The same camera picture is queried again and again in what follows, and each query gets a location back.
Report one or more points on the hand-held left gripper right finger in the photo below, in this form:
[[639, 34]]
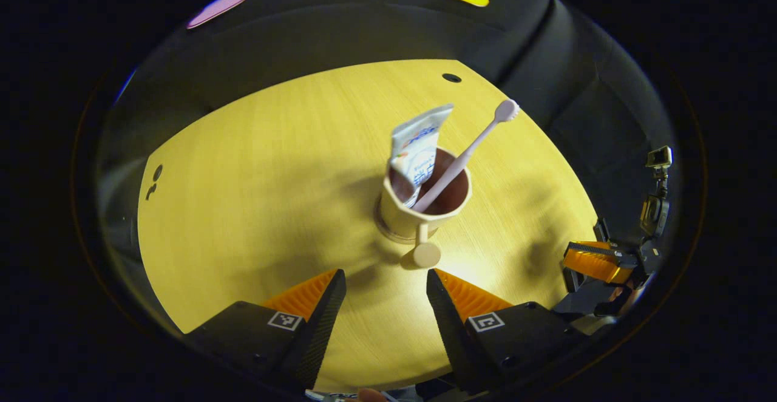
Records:
[[446, 329]]

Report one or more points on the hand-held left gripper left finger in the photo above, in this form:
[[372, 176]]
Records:
[[325, 329]]

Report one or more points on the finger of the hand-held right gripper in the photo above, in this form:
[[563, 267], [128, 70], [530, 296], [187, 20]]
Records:
[[586, 302], [598, 262]]

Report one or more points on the beige cup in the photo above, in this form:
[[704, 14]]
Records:
[[400, 217]]

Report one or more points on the pink toothbrush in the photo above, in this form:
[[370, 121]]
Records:
[[479, 138]]

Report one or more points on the white toothpaste tube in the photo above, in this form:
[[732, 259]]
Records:
[[419, 141]]

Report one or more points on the black backdrop cloth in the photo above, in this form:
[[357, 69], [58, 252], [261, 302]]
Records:
[[334, 31]]

